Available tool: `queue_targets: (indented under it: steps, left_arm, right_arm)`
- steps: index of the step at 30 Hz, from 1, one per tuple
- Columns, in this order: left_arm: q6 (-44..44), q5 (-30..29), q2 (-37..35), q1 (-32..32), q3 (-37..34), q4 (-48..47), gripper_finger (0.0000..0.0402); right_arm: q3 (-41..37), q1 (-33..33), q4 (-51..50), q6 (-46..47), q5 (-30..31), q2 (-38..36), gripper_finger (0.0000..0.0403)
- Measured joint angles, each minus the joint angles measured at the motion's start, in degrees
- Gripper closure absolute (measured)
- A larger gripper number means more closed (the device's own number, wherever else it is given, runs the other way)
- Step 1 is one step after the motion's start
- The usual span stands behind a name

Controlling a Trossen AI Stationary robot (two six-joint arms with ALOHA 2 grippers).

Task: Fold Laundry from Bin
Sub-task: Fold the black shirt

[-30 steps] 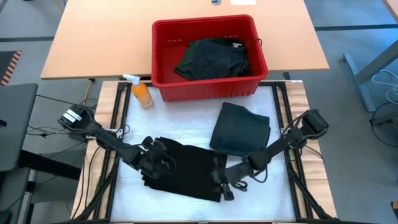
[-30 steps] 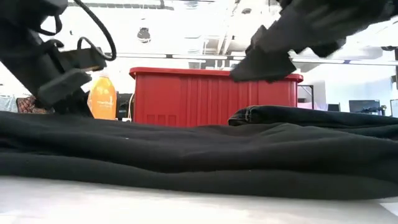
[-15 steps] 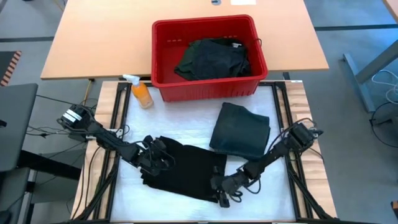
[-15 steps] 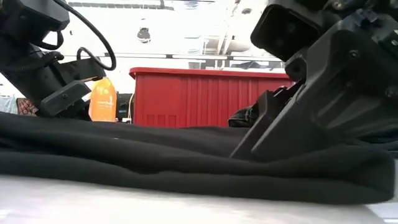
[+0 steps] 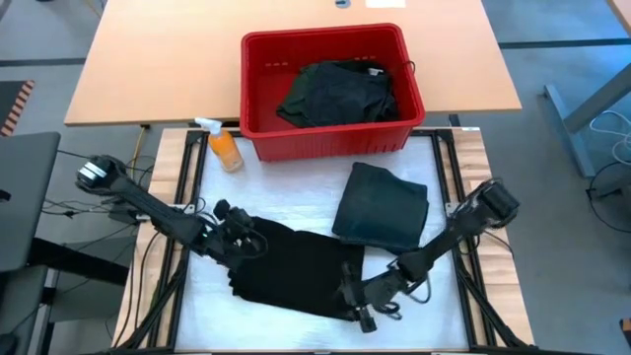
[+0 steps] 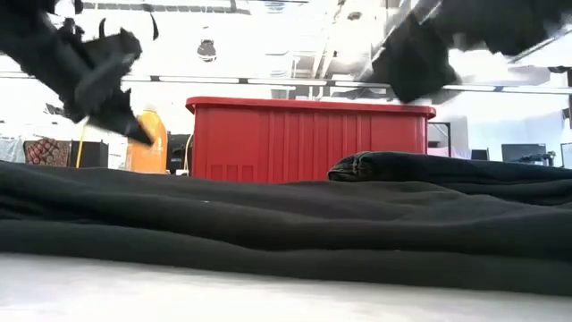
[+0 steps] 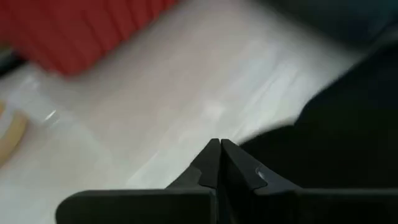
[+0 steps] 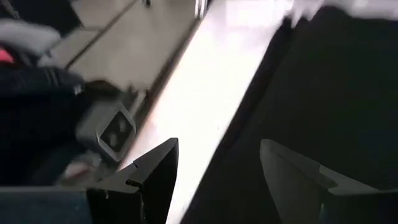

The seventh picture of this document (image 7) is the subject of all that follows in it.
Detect orange spray bottle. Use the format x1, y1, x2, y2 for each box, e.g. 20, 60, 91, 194
0, 101, 30, 170

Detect dark blue jeans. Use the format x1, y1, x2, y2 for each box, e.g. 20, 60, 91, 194
254, 0, 398, 50

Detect red plastic bin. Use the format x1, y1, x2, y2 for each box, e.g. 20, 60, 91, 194
0, 0, 180, 77

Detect black sweater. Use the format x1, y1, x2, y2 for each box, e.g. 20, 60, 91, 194
239, 43, 398, 190

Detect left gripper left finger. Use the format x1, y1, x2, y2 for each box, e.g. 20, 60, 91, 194
55, 138, 221, 224

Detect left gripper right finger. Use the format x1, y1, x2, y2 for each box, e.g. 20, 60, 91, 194
220, 139, 398, 224

